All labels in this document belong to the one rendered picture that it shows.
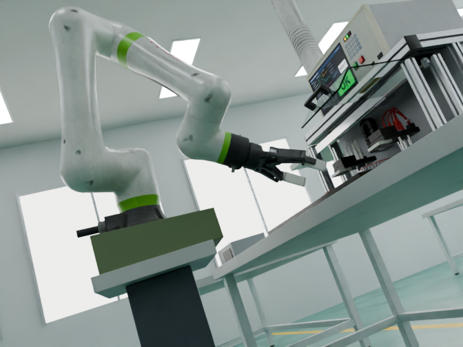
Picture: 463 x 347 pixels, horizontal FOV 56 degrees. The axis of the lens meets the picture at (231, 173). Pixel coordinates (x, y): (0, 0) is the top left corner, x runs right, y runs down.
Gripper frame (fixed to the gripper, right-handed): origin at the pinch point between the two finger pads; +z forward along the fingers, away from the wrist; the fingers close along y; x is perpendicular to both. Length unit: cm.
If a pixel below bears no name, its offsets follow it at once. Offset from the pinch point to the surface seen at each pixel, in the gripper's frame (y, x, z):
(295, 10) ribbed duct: -127, 186, 25
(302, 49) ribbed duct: -125, 152, 34
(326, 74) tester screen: -20, 52, 10
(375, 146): 0.9, 14.9, 19.3
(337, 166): -24.5, 17.8, 20.2
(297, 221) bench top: -10.3, -11.4, 1.9
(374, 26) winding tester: 10, 51, 11
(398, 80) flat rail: 13.2, 31.4, 18.2
